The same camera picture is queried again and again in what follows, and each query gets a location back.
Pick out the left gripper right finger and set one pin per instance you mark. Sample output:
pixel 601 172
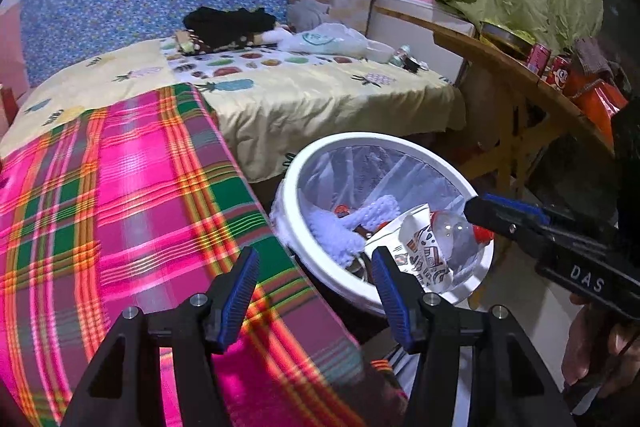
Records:
pixel 400 294

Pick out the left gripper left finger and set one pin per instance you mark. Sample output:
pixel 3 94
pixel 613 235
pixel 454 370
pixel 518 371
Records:
pixel 229 296

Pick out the white foam net sleeve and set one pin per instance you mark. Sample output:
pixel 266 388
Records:
pixel 339 238

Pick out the person right hand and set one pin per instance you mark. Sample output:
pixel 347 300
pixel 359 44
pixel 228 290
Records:
pixel 592 335

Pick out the orange snack bag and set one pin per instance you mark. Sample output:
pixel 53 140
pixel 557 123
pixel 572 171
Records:
pixel 598 99

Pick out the white plastic bag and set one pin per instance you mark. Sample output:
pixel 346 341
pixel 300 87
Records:
pixel 337 39

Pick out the plastic bottle red cap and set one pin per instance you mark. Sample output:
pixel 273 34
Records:
pixel 456 236

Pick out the yellow pineapple bed sheet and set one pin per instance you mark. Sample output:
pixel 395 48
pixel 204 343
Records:
pixel 266 116

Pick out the wooden table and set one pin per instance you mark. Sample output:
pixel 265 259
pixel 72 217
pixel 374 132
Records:
pixel 531 114

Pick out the red soda can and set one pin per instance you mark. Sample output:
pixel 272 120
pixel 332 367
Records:
pixel 538 58

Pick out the black clothes on bed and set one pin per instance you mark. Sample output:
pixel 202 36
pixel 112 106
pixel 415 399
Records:
pixel 224 28

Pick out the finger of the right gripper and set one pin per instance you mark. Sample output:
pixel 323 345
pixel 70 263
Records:
pixel 502 209

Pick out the small bottle on bed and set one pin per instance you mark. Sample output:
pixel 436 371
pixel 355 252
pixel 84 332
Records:
pixel 404 59

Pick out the clear jelly cup red lid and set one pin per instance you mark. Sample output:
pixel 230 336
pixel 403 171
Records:
pixel 343 211

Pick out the pink plaid tablecloth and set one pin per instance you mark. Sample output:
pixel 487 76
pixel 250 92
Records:
pixel 141 204

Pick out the white trash bin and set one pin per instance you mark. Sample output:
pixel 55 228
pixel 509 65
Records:
pixel 348 193

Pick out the fruit print pillow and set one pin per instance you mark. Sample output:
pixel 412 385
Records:
pixel 243 61

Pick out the white snack wrapper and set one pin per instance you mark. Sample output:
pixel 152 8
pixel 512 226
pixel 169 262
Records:
pixel 412 244

